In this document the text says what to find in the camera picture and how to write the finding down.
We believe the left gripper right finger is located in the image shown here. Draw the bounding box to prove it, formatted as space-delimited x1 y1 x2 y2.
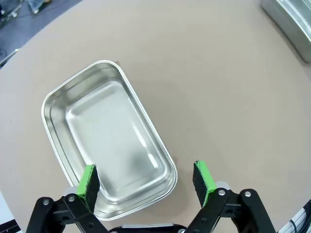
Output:
186 160 276 233

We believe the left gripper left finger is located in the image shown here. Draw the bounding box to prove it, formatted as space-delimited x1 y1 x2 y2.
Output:
25 164 109 233

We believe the rectangular steel container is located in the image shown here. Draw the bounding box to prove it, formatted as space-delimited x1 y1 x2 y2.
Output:
259 0 311 64
40 60 178 221

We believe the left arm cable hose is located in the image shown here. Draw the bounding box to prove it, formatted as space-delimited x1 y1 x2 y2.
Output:
279 199 311 233

